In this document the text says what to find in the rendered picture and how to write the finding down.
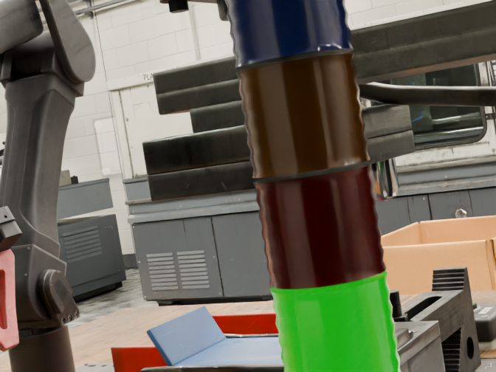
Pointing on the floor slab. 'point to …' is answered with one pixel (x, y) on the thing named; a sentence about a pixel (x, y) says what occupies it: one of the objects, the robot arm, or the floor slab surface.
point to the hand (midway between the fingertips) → (6, 339)
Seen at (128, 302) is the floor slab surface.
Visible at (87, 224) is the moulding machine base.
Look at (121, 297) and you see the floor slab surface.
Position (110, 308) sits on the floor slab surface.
